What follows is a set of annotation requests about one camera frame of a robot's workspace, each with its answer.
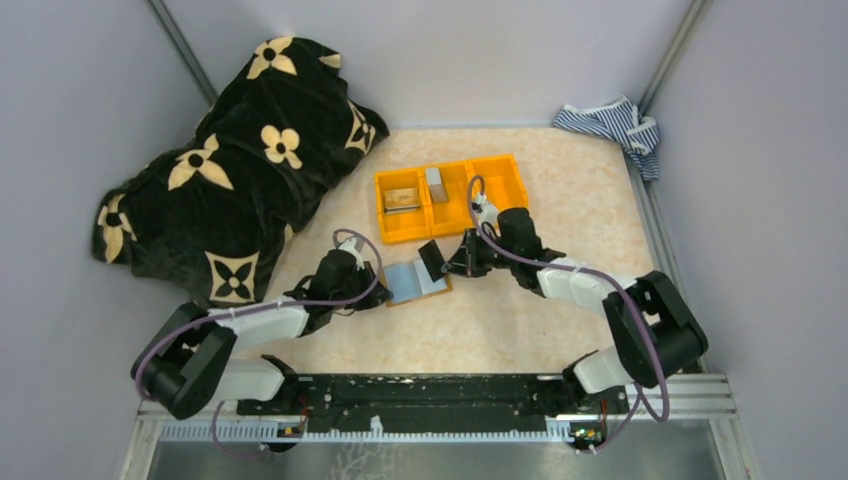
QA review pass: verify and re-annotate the aluminium frame rail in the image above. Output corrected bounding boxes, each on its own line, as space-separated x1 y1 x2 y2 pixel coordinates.
138 374 737 444

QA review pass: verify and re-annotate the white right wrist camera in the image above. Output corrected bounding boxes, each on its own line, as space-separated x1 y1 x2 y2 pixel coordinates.
471 194 500 229

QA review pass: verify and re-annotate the black floral blanket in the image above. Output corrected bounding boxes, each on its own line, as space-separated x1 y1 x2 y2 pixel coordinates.
91 36 389 307

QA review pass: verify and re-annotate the blue striped cloth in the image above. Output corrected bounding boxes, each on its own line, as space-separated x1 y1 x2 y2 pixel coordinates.
553 96 660 181

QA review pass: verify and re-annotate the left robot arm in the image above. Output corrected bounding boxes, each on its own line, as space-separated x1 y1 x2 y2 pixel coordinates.
131 246 391 420

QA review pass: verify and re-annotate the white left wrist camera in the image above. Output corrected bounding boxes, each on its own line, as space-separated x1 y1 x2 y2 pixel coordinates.
337 236 365 270

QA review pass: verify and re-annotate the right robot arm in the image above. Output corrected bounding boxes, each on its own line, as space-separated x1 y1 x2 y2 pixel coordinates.
429 207 708 399

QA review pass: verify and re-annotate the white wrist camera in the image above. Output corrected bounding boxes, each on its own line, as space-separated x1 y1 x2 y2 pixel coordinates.
337 236 365 270
471 194 500 229

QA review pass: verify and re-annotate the grey box in bin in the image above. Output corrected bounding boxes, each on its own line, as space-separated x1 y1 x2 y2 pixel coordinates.
425 167 449 204

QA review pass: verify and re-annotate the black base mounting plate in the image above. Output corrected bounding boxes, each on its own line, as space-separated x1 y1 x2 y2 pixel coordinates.
236 374 629 434

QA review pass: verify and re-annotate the orange three-compartment bin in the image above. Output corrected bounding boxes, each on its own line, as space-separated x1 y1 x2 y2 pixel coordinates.
374 154 528 244

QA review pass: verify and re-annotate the tan leather card holder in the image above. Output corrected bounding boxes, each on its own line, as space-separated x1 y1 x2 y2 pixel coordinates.
382 259 454 309

